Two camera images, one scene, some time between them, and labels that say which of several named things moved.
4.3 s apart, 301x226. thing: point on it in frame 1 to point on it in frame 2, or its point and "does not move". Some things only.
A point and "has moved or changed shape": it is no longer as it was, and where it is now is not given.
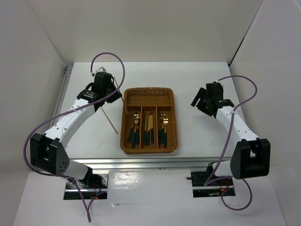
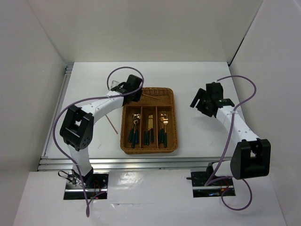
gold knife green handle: (146, 120) has moved or changed shape
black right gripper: (200, 94) does not move
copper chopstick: (114, 78) to (150, 96)
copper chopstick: (117, 133) does not move
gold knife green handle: (150, 125) does not move
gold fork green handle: (165, 122) does not move
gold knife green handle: (152, 131) does not move
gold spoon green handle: (134, 116) does not move
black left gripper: (116, 97) to (138, 95)
